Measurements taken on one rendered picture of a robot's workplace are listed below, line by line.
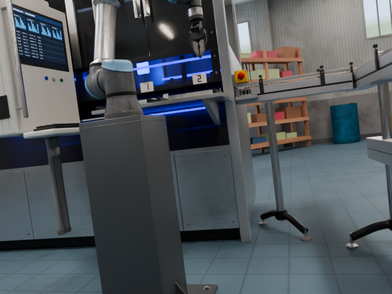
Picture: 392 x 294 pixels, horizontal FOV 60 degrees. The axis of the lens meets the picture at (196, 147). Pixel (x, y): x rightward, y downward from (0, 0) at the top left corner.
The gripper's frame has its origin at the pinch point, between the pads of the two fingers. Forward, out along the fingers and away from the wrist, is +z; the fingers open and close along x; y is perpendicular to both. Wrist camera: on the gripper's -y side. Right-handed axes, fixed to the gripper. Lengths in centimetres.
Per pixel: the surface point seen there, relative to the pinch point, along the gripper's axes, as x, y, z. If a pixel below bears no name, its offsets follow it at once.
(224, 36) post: -10.9, 27.5, -14.5
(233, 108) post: -11.0, 27.4, 28.1
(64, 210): 98, 8, 77
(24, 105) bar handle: 86, -28, 16
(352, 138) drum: -206, 652, 101
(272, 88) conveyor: -35, 38, 19
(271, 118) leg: -33, 42, 37
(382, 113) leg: -87, 11, 42
